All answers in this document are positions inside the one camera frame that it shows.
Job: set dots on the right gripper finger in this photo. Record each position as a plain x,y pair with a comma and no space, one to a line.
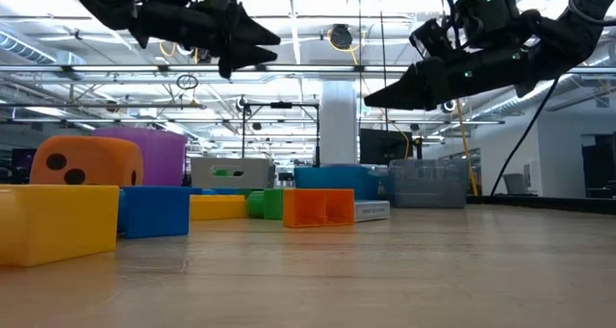
414,80
414,101

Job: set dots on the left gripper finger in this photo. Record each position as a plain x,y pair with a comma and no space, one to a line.
250,32
245,55

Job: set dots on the green toy block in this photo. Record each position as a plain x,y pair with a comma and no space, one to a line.
220,172
272,204

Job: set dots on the blue toy block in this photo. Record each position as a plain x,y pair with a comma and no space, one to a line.
226,191

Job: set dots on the orange foam die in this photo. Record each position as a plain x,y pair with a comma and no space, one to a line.
96,159

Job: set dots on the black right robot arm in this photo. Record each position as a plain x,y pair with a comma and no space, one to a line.
577,30

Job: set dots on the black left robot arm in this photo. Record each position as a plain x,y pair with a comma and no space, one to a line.
96,1

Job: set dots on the black monitor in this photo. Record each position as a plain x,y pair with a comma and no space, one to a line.
380,147

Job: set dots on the grey overhead beam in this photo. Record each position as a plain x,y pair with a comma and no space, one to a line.
144,68

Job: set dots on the white building pillar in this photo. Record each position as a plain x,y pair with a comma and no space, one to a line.
339,126

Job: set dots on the dark grey translucent bin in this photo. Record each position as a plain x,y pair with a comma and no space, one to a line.
428,184

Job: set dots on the distant grey waste bin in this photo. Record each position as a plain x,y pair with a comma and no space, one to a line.
516,184

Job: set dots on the teal plastic bin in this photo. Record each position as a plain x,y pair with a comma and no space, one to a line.
332,184

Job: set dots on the light grey plastic bin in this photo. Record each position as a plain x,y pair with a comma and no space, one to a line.
255,171

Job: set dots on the blue-backed card box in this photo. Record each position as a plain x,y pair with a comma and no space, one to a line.
373,211

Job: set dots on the purple pumpkin-face bucket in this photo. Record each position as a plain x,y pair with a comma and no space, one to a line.
163,155

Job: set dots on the orange wedge block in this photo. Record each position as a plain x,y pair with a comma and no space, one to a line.
317,208

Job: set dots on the black cabinet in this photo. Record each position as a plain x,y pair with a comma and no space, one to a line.
599,164

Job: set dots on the yellow flat block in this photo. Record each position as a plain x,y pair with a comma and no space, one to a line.
216,208

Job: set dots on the blue toy brick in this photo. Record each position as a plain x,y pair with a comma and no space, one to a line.
154,212

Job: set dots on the yellow toy brick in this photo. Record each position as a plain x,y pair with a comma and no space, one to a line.
58,222

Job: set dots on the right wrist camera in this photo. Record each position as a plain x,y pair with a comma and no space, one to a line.
430,39

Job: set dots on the black stand frame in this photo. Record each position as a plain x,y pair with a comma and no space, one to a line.
281,105

